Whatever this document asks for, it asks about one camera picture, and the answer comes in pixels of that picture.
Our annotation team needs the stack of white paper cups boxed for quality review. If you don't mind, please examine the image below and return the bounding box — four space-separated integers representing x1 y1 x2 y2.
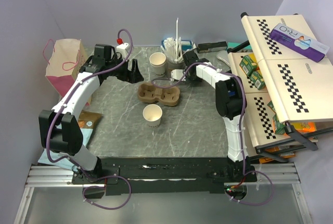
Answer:
149 52 167 77

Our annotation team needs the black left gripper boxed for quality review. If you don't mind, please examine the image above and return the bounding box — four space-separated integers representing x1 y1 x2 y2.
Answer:
106 54 144 83

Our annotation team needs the black rectangular box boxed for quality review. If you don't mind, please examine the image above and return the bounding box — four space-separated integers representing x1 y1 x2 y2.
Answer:
196 41 227 53

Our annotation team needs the blue white box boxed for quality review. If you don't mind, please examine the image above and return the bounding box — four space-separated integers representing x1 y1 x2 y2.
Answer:
161 38 194 52

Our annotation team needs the bundle of wrapped straws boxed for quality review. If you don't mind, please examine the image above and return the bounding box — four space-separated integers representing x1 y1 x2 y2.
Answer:
161 37 183 64

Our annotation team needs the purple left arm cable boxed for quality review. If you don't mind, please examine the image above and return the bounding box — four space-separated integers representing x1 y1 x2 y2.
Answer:
45 29 133 210

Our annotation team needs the grey straw holder cup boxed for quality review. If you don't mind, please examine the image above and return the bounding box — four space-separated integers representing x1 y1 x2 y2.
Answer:
166 58 185 72

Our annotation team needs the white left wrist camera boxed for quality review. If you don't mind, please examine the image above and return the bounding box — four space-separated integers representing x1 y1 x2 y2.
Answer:
116 38 131 59

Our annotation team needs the green box lower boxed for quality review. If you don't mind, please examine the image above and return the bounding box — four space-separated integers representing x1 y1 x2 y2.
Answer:
250 70 265 90

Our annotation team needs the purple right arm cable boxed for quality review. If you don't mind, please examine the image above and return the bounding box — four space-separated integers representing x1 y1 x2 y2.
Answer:
151 64 274 206

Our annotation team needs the white paper cup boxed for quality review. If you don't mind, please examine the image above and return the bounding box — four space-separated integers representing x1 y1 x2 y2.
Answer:
143 104 162 128

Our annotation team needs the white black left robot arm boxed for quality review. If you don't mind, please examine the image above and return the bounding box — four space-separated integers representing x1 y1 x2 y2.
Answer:
39 43 144 183

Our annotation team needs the aluminium rail frame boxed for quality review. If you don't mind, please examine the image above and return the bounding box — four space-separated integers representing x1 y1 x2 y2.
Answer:
15 164 313 223

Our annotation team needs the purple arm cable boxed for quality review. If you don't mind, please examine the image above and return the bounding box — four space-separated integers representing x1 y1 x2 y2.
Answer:
151 64 274 206
45 29 133 210

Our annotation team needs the green box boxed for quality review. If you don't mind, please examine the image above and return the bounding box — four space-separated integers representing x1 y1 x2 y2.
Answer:
250 70 265 90
239 53 259 77

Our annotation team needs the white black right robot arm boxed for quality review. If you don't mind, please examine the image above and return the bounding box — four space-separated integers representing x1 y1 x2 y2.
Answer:
183 51 250 181

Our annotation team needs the green box upper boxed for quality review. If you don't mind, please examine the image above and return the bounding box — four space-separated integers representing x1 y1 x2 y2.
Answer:
239 53 259 77

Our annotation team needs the purple white R&O box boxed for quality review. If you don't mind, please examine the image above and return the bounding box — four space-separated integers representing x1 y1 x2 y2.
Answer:
269 23 330 63

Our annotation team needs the brown pulp cup carrier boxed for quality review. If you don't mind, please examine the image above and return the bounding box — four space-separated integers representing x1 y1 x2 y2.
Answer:
137 82 181 106

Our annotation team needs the brown blue snack packet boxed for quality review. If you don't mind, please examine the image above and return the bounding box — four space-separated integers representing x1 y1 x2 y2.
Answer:
78 110 102 146

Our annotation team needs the green orange juice carton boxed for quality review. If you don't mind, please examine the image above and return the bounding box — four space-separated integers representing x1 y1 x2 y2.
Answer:
272 114 287 135

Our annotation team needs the tall wrapped straw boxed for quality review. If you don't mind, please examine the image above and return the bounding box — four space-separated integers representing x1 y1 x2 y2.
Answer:
175 18 180 56

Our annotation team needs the pink white paper bag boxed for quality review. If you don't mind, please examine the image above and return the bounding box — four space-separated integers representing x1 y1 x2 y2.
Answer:
43 39 88 97

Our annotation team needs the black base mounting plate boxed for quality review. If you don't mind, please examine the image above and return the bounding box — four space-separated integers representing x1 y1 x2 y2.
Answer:
72 157 257 196

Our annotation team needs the cream checkered folding board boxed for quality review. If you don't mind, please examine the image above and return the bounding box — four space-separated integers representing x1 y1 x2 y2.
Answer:
241 13 332 151

